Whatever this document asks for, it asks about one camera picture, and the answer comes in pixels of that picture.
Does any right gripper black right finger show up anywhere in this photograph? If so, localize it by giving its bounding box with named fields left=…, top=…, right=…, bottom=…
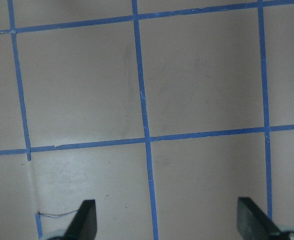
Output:
left=236, top=197, right=287, bottom=240

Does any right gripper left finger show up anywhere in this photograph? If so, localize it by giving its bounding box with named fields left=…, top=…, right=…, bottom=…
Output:
left=63, top=199, right=98, bottom=240

